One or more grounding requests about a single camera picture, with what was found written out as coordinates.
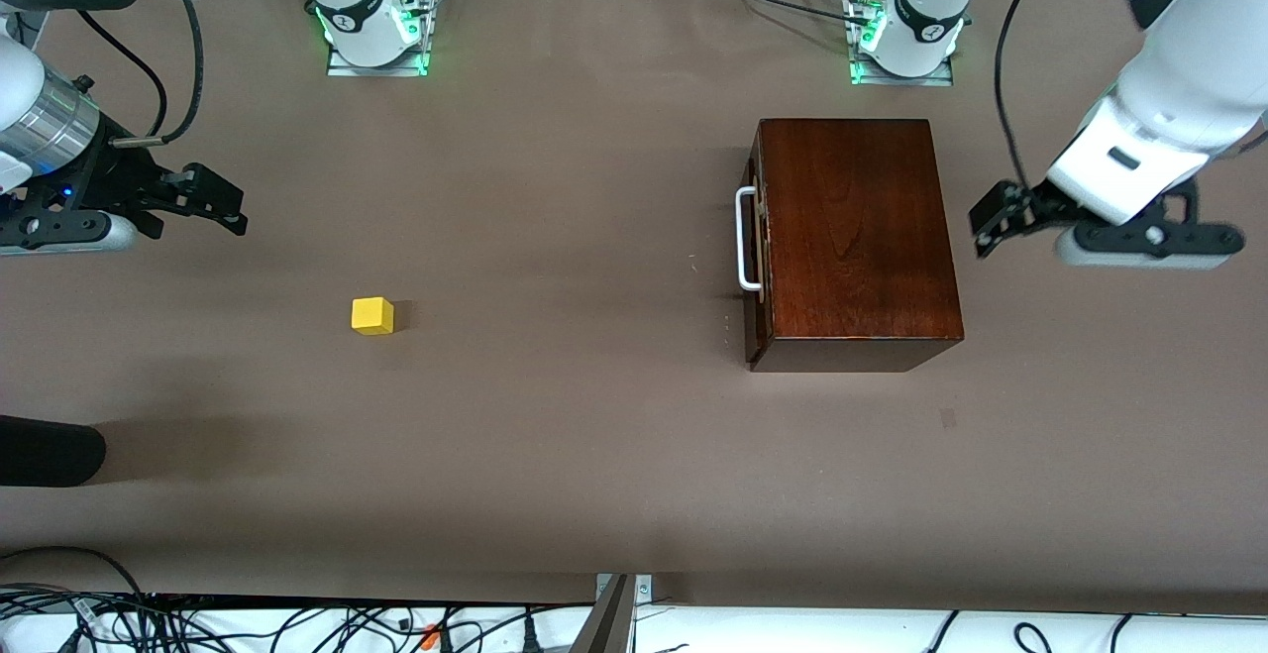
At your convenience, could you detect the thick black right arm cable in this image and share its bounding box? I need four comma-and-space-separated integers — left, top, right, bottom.
107, 0, 221, 147

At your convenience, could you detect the black cylindrical object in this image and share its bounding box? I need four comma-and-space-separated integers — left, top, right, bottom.
0, 414, 108, 489

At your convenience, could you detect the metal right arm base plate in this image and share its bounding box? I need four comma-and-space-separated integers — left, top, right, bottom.
325, 0, 438, 78

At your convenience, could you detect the light wood drawer white handle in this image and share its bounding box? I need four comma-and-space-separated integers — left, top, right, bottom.
734, 133, 774, 364

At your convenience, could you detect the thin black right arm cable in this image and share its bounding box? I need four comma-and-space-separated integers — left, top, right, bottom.
75, 9, 167, 139

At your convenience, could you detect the grey metal strut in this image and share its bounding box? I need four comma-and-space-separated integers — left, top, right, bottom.
570, 574, 637, 653

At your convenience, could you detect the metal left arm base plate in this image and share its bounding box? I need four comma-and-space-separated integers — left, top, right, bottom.
845, 0, 957, 88

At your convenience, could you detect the silver corner bracket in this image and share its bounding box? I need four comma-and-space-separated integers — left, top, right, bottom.
594, 572, 655, 602

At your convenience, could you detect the dark brown wooden cabinet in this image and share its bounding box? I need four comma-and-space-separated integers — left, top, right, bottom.
750, 118, 965, 374

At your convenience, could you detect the yellow cube block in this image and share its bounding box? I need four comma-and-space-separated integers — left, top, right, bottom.
351, 296, 395, 337

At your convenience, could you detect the tangled black cable bundle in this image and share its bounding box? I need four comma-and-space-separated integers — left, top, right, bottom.
0, 584, 595, 653

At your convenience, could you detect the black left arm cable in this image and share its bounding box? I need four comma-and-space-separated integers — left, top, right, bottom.
994, 0, 1076, 193

